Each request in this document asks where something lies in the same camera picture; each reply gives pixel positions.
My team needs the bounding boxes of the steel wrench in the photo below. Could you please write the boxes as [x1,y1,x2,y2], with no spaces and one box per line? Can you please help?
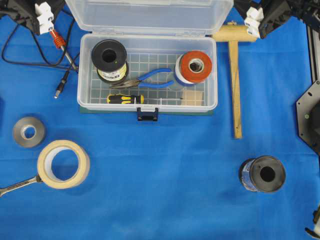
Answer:
[0,174,43,197]

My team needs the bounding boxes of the yellow black screwdriver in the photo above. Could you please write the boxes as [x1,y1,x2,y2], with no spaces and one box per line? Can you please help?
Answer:
[106,94,183,104]

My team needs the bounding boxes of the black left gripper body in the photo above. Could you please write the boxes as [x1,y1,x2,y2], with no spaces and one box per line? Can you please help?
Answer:
[0,0,65,35]

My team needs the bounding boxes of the black soldering iron cable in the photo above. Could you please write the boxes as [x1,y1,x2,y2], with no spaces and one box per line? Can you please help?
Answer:
[1,18,81,99]

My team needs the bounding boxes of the beige masking tape roll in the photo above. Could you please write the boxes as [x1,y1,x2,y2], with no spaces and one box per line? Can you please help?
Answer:
[37,140,91,190]

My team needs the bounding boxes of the blue handled pliers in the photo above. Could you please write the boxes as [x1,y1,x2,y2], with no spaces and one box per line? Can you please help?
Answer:
[110,68,174,89]

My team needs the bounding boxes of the orange handled soldering iron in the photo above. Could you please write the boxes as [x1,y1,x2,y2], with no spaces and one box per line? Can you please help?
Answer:
[49,29,77,70]

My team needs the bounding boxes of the black spool in box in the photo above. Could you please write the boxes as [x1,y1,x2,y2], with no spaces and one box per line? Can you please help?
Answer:
[91,39,129,85]

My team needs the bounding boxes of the black wire spool outside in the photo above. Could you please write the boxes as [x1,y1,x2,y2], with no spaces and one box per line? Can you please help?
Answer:
[238,155,286,193]

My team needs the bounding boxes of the grey tape roll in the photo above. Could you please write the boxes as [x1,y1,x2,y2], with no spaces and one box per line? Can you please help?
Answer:
[12,116,46,148]

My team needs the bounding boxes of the red tape roll in box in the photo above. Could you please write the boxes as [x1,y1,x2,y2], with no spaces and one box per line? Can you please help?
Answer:
[174,50,213,87]

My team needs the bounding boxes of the wooden mallet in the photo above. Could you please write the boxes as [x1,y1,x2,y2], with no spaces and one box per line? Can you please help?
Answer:
[211,21,257,139]

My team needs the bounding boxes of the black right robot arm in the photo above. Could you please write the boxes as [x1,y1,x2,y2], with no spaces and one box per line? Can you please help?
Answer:
[234,0,320,154]

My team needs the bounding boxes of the clear plastic tool box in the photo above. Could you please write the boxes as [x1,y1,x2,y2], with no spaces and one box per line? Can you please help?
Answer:
[67,0,234,113]

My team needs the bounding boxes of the dark blue box latch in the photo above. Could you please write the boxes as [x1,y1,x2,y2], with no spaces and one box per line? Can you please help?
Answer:
[136,107,159,122]

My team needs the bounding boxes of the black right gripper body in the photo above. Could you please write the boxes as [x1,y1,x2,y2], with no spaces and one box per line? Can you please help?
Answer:
[234,0,292,39]

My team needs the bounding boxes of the blue cloth table cover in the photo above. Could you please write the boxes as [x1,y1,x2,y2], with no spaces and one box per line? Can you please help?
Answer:
[0,18,320,240]

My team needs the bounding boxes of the black aluminium frame rail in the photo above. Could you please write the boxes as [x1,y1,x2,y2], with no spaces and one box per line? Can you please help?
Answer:
[306,26,320,83]

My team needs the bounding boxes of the black white object corner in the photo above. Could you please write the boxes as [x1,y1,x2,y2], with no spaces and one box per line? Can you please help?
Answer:
[304,206,320,240]

